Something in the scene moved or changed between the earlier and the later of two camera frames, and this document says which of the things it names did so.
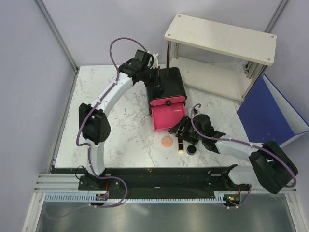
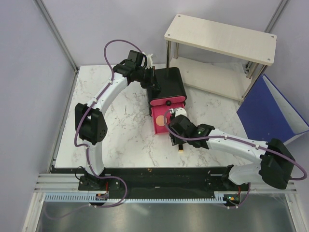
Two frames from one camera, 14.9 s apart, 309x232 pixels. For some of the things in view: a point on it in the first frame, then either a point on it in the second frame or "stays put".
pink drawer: [165, 117] stays put
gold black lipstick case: [180, 145] stays put
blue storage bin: [266, 117] stays put
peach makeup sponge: [166, 141] -> [159, 120]
